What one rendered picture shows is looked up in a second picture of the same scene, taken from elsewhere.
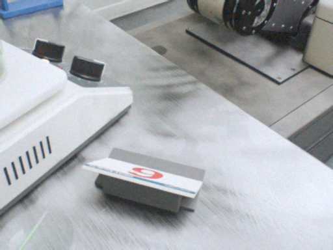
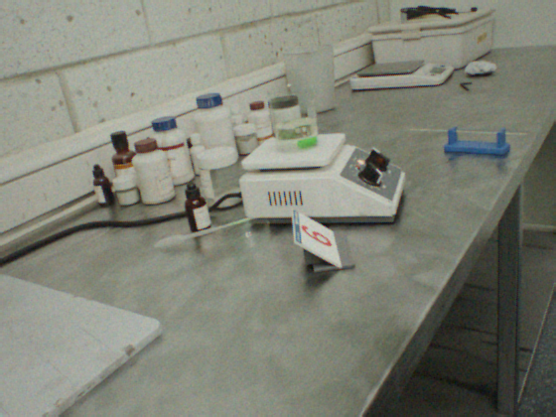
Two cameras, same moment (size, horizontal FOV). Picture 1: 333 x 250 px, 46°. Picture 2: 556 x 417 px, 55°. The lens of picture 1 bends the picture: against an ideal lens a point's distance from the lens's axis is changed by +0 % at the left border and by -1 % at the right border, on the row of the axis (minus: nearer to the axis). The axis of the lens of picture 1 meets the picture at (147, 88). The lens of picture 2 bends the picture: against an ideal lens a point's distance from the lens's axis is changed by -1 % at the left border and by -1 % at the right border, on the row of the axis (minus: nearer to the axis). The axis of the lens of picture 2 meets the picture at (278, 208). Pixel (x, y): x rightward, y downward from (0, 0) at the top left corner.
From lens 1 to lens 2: 0.53 m
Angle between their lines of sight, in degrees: 66
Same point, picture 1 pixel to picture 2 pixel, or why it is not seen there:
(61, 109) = (313, 178)
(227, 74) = not seen: outside the picture
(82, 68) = (367, 172)
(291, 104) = not seen: outside the picture
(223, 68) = not seen: outside the picture
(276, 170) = (387, 293)
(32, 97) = (296, 160)
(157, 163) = (344, 246)
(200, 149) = (378, 259)
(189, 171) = (347, 259)
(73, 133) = (323, 203)
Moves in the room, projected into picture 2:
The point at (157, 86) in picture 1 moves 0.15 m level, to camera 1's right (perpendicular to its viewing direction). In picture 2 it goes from (437, 222) to (526, 275)
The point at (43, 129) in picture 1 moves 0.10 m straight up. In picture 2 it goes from (297, 184) to (285, 106)
